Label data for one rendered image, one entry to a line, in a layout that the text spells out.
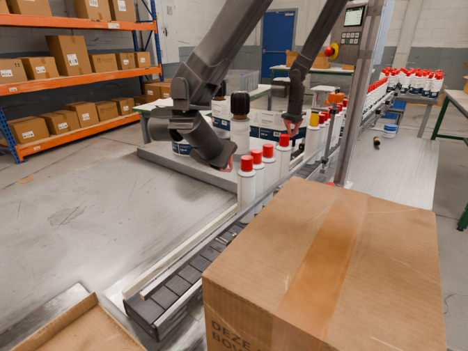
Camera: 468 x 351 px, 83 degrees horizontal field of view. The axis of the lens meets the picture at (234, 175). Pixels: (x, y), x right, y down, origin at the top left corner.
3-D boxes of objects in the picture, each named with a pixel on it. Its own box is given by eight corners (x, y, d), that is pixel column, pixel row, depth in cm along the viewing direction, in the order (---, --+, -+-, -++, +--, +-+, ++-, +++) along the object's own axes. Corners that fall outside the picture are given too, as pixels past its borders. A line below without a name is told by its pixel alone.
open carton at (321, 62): (308, 68, 592) (311, 50, 575) (314, 67, 624) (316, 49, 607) (329, 69, 572) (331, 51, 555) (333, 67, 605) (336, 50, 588)
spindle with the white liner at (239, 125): (237, 152, 126) (237, 88, 112) (253, 157, 121) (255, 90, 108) (225, 159, 120) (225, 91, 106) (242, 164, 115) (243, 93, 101)
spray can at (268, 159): (262, 196, 91) (264, 141, 81) (275, 201, 88) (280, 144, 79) (253, 203, 87) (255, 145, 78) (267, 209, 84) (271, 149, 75)
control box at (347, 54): (347, 61, 105) (356, 5, 96) (380, 65, 90) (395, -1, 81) (324, 62, 102) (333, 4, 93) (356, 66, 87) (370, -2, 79)
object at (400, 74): (381, 85, 314) (386, 66, 304) (439, 90, 284) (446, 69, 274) (372, 90, 281) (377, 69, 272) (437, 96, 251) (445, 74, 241)
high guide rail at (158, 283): (333, 138, 124) (333, 135, 124) (335, 138, 124) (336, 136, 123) (141, 298, 48) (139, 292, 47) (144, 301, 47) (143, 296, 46)
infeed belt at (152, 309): (347, 128, 174) (348, 122, 172) (360, 130, 170) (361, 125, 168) (128, 313, 56) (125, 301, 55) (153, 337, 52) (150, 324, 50)
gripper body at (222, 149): (205, 136, 64) (190, 118, 58) (239, 147, 59) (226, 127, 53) (191, 159, 62) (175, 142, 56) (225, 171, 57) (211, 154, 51)
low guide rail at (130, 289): (316, 145, 131) (316, 141, 130) (318, 145, 130) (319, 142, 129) (122, 297, 54) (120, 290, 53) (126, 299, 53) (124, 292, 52)
